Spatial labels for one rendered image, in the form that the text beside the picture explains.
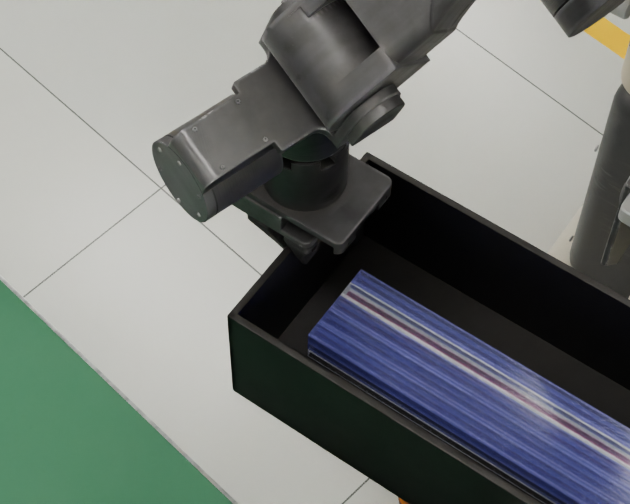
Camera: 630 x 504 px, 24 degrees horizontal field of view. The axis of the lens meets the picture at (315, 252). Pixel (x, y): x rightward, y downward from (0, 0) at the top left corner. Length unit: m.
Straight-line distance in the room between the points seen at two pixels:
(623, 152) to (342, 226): 0.83
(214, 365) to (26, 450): 1.11
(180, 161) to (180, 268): 1.49
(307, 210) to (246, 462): 1.24
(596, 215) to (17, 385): 0.91
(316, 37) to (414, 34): 0.06
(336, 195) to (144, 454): 0.30
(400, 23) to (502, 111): 1.73
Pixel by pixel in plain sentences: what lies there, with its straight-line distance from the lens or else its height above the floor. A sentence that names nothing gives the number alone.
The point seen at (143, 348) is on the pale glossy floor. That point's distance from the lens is 2.27.
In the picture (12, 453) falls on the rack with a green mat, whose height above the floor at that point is 0.95.
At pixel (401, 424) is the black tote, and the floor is 1.13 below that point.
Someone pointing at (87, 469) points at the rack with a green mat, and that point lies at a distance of 1.15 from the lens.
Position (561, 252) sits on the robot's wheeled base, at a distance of 2.05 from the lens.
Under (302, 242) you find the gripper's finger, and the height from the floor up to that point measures 1.17.
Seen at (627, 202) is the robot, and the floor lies 1.04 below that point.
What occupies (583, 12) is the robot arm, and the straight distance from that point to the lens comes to 1.02.
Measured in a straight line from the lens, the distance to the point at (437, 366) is 1.06.
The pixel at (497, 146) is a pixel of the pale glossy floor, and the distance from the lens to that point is 2.48.
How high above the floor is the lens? 1.99
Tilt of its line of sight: 58 degrees down
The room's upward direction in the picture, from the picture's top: straight up
